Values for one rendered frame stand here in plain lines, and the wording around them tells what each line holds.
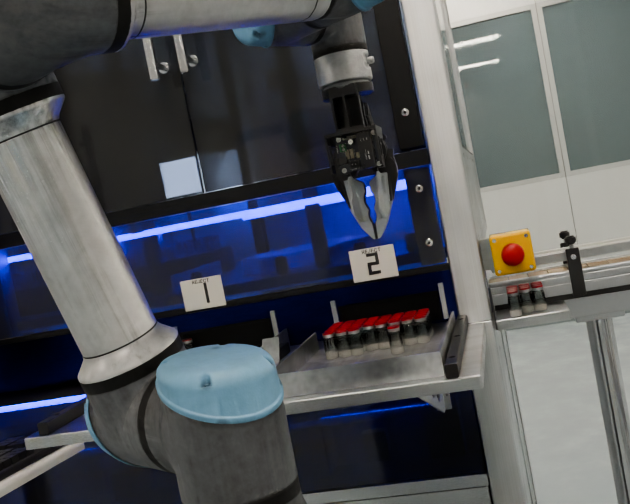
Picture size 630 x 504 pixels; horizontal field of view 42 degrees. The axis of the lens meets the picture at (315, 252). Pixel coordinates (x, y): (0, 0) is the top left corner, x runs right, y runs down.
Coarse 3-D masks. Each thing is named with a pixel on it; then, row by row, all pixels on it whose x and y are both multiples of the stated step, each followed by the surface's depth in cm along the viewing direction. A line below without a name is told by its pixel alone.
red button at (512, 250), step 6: (504, 246) 146; (510, 246) 145; (516, 246) 144; (504, 252) 145; (510, 252) 145; (516, 252) 144; (522, 252) 144; (504, 258) 145; (510, 258) 145; (516, 258) 144; (522, 258) 145; (510, 264) 145; (516, 264) 145
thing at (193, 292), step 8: (192, 280) 161; (200, 280) 161; (208, 280) 160; (216, 280) 160; (184, 288) 162; (192, 288) 161; (200, 288) 161; (208, 288) 161; (216, 288) 160; (184, 296) 162; (192, 296) 161; (200, 296) 161; (216, 296) 160; (224, 296) 160; (184, 304) 162; (192, 304) 162; (200, 304) 161; (208, 304) 161; (216, 304) 161; (224, 304) 160
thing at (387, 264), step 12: (348, 252) 154; (360, 252) 154; (372, 252) 153; (384, 252) 153; (360, 264) 154; (384, 264) 153; (396, 264) 152; (360, 276) 154; (372, 276) 154; (384, 276) 153
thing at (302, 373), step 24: (312, 336) 150; (432, 336) 145; (288, 360) 133; (312, 360) 144; (336, 360) 140; (360, 360) 136; (384, 360) 116; (408, 360) 116; (432, 360) 115; (288, 384) 120; (312, 384) 119; (336, 384) 118; (360, 384) 117
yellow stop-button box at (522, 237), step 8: (504, 232) 153; (512, 232) 149; (520, 232) 147; (528, 232) 147; (496, 240) 148; (504, 240) 147; (512, 240) 147; (520, 240) 147; (528, 240) 147; (496, 248) 148; (528, 248) 147; (496, 256) 148; (528, 256) 147; (496, 264) 148; (504, 264) 148; (520, 264) 147; (528, 264) 147; (496, 272) 148; (504, 272) 148; (512, 272) 148
